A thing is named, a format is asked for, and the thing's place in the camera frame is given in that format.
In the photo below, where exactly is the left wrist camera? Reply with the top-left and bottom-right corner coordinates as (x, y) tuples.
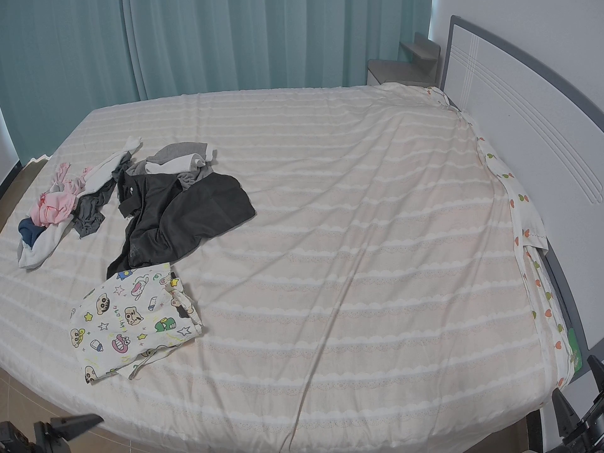
(0, 420), (30, 453)

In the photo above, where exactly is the grey bedside table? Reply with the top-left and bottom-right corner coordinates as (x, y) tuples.
(366, 31), (442, 87)

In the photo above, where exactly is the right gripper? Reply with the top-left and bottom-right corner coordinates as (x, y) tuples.
(551, 354), (604, 453)

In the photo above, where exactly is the blue-green curtain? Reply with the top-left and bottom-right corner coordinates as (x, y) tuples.
(0, 0), (436, 165)

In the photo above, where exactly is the bed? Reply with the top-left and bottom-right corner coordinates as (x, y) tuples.
(0, 14), (604, 453)

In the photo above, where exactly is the white printed pyjama top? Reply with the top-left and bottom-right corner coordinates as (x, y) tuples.
(69, 262), (205, 386)

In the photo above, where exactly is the black polo shirt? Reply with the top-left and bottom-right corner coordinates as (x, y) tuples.
(106, 172), (257, 281)

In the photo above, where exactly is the dark blue garment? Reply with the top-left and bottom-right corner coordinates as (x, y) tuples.
(17, 217), (48, 249)

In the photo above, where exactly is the grey and white garment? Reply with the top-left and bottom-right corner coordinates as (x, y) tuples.
(126, 142), (216, 191)

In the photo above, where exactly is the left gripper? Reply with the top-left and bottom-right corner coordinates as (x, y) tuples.
(31, 413), (105, 453)

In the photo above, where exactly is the dark grey garment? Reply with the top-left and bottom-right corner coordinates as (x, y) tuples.
(71, 184), (119, 240)

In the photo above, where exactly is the pink garment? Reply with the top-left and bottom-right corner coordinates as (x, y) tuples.
(29, 160), (95, 229)

